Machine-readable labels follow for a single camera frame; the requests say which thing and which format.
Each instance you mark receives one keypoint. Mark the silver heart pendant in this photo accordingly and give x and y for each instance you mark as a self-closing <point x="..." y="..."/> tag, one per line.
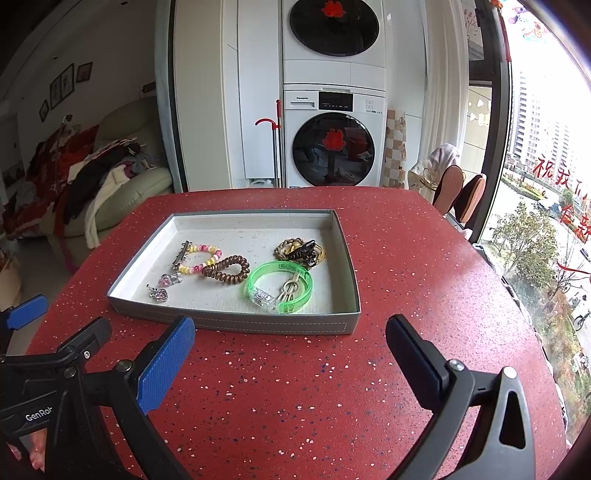
<point x="160" y="295"/>

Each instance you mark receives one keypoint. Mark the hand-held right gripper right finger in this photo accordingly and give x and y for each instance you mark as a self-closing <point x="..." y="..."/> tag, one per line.
<point x="406" y="350"/>

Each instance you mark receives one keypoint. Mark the white curtain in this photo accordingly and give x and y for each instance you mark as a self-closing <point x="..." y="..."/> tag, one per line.
<point x="443" y="69"/>

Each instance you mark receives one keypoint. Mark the white cabinet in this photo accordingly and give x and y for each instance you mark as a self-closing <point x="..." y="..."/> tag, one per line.
<point x="207" y="92"/>

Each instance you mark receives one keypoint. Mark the white dryer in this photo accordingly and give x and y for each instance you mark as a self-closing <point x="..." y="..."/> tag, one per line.
<point x="295" y="46"/>

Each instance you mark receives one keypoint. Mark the white cloth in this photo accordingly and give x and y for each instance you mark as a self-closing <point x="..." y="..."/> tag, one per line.
<point x="443" y="154"/>

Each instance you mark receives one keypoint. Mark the red window sticker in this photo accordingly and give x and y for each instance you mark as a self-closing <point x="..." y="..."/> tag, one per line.
<point x="561" y="194"/>

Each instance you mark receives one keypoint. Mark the checkered panel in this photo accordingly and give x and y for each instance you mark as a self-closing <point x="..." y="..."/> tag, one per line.
<point x="395" y="147"/>

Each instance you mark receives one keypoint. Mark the square wall picture frame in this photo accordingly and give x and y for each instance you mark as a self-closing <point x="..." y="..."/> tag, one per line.
<point x="83" y="72"/>

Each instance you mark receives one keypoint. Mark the white washing machine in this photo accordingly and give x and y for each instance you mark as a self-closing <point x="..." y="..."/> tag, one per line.
<point x="300" y="99"/>

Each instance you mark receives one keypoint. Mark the tall wall picture frame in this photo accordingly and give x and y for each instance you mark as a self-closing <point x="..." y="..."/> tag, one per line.
<point x="61" y="86"/>

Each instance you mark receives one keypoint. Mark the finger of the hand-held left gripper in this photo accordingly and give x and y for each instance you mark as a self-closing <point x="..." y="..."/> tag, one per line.
<point x="27" y="311"/>
<point x="87" y="337"/>

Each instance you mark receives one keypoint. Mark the pile of clothes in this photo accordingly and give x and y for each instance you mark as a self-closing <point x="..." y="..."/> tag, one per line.
<point x="87" y="175"/>

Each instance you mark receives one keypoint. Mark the silver ornate hair clip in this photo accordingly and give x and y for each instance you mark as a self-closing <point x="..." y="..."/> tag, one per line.
<point x="181" y="254"/>

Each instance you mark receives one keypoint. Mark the beige sofa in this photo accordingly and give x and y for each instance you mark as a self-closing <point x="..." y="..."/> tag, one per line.
<point x="147" y="180"/>

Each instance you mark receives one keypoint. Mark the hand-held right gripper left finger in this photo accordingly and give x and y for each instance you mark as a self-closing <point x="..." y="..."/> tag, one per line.
<point x="166" y="364"/>

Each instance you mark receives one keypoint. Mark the small wall picture frame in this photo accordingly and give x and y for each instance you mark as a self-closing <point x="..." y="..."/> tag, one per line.
<point x="44" y="110"/>

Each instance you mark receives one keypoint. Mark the brown slipper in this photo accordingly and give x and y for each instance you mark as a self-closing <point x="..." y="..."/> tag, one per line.
<point x="448" y="189"/>
<point x="471" y="201"/>

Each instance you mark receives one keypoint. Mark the person's left hand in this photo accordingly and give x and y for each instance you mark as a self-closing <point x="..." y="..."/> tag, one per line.
<point x="34" y="450"/>

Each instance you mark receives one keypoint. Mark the grey tray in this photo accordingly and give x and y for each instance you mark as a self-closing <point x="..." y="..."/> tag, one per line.
<point x="240" y="235"/>

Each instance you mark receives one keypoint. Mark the black claw hair clip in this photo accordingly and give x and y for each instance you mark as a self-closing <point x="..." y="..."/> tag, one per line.
<point x="304" y="251"/>

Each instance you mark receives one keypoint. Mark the beige hair clip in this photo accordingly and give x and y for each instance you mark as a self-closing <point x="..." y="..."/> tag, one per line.
<point x="290" y="281"/>

